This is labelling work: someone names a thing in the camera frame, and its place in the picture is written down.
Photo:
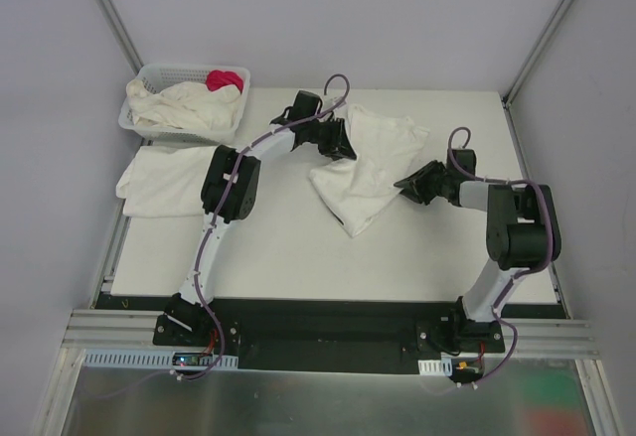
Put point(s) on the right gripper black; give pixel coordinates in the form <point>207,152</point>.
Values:
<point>427,185</point>

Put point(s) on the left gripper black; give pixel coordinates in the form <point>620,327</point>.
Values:
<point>327,137</point>

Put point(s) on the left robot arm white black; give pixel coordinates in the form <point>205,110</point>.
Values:
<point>228,196</point>

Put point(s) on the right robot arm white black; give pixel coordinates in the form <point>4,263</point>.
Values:
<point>521,237</point>

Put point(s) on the folded white t shirt stack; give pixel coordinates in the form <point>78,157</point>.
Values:
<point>164,182</point>

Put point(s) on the red garment in basket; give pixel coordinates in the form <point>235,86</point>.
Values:
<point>218,79</point>

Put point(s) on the cream clothes in basket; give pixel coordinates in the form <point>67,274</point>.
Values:
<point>185,105</point>

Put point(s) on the white plastic laundry basket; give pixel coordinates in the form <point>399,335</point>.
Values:
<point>157,77</point>

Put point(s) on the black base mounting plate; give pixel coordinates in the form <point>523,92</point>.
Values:
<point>313,335</point>

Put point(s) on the right white cable duct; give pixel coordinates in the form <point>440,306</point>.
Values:
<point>442,367</point>

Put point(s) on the white cable duct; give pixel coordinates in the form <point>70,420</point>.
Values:
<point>160,360</point>
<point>442,367</point>

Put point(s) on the aluminium rail front right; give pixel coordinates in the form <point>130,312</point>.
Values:
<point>555,339</point>

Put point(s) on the aluminium rail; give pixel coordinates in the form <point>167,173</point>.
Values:
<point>110,329</point>
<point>555,339</point>

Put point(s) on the right aluminium frame post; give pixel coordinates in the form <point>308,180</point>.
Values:
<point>539,47</point>

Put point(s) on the aluminium frame post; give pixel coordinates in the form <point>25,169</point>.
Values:
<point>120,33</point>
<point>539,47</point>

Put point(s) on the left aluminium frame post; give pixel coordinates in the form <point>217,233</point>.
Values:
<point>120,33</point>

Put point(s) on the aluminium rail front left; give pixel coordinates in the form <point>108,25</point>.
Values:
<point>110,329</point>

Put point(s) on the left white cable duct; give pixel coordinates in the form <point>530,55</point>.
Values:
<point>160,360</point>

